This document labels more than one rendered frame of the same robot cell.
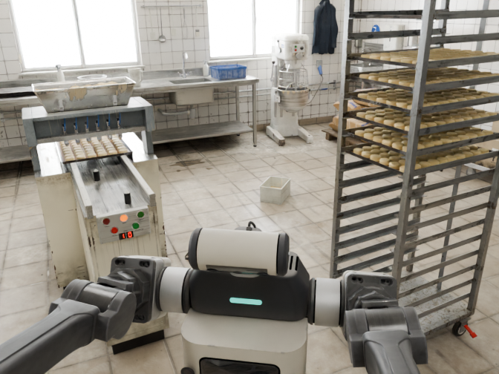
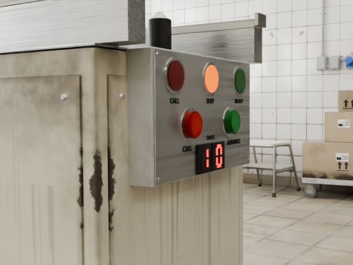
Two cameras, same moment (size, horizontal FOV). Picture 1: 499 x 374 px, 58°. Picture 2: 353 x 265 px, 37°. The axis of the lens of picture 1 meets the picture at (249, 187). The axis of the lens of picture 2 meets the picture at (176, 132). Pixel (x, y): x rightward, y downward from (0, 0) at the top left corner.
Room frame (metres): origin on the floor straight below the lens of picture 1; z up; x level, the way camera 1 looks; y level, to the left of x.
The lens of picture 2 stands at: (1.41, 0.96, 0.78)
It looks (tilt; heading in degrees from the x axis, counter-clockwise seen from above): 3 degrees down; 327
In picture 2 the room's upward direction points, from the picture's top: straight up
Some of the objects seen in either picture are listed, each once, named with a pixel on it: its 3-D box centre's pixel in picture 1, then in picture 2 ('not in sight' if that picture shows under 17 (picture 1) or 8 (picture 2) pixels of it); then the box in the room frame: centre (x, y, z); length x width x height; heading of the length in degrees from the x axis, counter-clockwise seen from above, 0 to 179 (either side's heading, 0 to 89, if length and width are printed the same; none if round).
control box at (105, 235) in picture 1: (124, 224); (198, 114); (1.92, 0.60, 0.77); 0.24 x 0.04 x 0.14; 115
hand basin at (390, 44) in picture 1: (367, 64); not in sight; (6.61, -1.72, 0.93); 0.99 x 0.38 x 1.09; 22
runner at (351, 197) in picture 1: (385, 188); not in sight; (2.27, -0.75, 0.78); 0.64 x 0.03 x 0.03; 117
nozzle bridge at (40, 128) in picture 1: (91, 133); not in sight; (2.70, 0.97, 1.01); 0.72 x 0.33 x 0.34; 115
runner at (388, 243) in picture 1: (379, 246); not in sight; (2.27, -0.75, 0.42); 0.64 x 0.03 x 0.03; 117
